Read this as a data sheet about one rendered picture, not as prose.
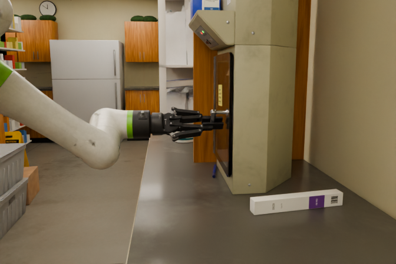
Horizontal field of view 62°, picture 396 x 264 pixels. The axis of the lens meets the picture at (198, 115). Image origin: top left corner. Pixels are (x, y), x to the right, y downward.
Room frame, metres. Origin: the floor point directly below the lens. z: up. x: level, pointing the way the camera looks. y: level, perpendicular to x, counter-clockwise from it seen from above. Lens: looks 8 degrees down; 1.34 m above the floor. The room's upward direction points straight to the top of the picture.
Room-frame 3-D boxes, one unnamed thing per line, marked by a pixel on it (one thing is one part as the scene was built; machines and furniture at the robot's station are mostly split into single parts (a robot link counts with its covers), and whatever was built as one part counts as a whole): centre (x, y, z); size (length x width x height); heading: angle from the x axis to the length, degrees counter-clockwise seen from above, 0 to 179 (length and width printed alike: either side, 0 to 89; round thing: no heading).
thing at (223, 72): (1.17, -0.09, 1.19); 0.30 x 0.01 x 0.40; 6
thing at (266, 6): (1.18, -0.22, 1.33); 0.32 x 0.25 x 0.77; 6
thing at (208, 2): (1.12, -0.04, 1.54); 0.05 x 0.05 x 0.06; 6
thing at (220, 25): (1.16, -0.04, 1.46); 0.32 x 0.12 x 0.10; 6
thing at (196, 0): (1.26, -0.03, 1.56); 0.10 x 0.10 x 0.09; 6
